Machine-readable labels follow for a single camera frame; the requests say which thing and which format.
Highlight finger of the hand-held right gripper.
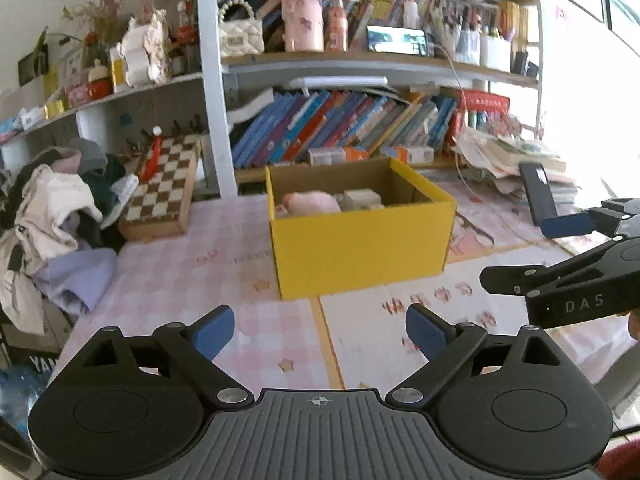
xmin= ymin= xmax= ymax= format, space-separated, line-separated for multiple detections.
xmin=541 ymin=197 xmax=640 ymax=240
xmin=480 ymin=236 xmax=640 ymax=297

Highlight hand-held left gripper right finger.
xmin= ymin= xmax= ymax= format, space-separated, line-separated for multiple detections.
xmin=386 ymin=302 xmax=568 ymax=409

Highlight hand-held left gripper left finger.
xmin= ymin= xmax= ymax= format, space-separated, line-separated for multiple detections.
xmin=82 ymin=304 xmax=254 ymax=409

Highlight yellow cardboard box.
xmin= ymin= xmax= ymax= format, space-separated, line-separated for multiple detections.
xmin=265 ymin=156 xmax=457 ymax=301

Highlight large white power adapter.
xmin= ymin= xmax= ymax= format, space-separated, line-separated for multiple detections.
xmin=342 ymin=188 xmax=385 ymax=211

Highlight pink plush toy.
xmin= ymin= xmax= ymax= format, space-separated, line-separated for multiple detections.
xmin=280 ymin=191 xmax=342 ymax=216

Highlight black smartphone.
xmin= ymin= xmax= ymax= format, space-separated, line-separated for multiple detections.
xmin=518 ymin=161 xmax=557 ymax=226

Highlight stack of papers and books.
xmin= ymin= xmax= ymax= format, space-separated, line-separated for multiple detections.
xmin=452 ymin=125 xmax=581 ymax=201

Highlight wooden chessboard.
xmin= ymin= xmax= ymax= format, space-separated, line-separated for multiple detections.
xmin=117 ymin=133 xmax=203 ymax=241

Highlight lavender garment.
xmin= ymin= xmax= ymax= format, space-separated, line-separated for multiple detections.
xmin=35 ymin=247 xmax=119 ymax=316

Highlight red book box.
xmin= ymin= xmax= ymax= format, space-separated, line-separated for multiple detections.
xmin=460 ymin=91 xmax=511 ymax=128

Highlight red garment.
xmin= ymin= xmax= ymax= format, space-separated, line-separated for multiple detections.
xmin=595 ymin=437 xmax=640 ymax=480

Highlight dark green garment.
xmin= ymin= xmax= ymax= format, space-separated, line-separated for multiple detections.
xmin=75 ymin=155 xmax=141 ymax=251

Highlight red toy stick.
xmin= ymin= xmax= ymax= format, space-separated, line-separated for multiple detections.
xmin=140 ymin=127 xmax=163 ymax=183

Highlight white pen holder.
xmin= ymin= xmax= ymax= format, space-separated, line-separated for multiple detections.
xmin=480 ymin=35 xmax=513 ymax=73

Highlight pack of water bottles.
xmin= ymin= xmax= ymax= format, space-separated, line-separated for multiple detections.
xmin=0 ymin=365 xmax=51 ymax=441

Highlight cream garment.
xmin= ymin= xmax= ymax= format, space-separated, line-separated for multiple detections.
xmin=0 ymin=162 xmax=103 ymax=336

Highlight grey garment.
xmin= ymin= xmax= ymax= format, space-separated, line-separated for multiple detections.
xmin=67 ymin=137 xmax=108 ymax=173

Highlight white bookshelf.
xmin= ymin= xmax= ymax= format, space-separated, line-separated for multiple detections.
xmin=0 ymin=0 xmax=546 ymax=201

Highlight row of books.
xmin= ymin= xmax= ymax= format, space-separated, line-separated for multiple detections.
xmin=231 ymin=89 xmax=461 ymax=168

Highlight tablet screen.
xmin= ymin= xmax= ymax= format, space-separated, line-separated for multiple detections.
xmin=367 ymin=26 xmax=430 ymax=57

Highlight red round pot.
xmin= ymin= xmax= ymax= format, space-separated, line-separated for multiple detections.
xmin=87 ymin=60 xmax=115 ymax=101

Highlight white figurine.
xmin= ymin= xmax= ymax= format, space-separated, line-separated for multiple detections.
xmin=120 ymin=12 xmax=173 ymax=86

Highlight white quilted handbag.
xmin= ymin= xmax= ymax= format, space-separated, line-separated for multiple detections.
xmin=217 ymin=0 xmax=265 ymax=57

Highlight pink bottle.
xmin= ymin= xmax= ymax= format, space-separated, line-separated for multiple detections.
xmin=325 ymin=0 xmax=348 ymax=52

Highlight pink tumbler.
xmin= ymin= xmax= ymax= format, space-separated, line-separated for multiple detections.
xmin=281 ymin=0 xmax=325 ymax=52

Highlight dried flower bouquet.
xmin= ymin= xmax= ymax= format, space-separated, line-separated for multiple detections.
xmin=62 ymin=0 xmax=131 ymax=61

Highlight white charging cable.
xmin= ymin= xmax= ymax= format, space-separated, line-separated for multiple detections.
xmin=432 ymin=45 xmax=481 ymax=196

